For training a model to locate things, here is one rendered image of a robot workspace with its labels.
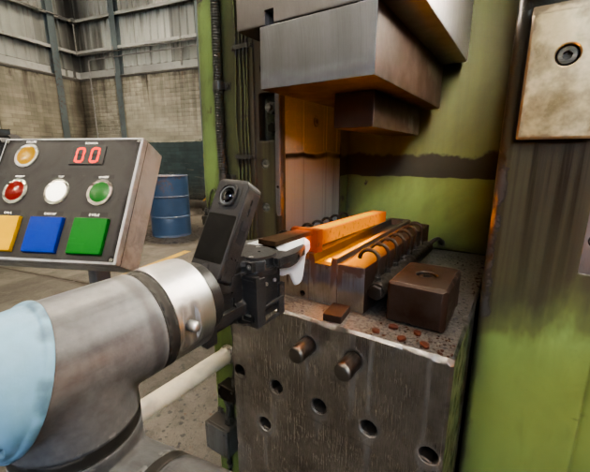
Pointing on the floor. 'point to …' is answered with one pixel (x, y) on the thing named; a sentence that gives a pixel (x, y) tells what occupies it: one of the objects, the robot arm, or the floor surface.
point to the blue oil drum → (170, 207)
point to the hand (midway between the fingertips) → (298, 238)
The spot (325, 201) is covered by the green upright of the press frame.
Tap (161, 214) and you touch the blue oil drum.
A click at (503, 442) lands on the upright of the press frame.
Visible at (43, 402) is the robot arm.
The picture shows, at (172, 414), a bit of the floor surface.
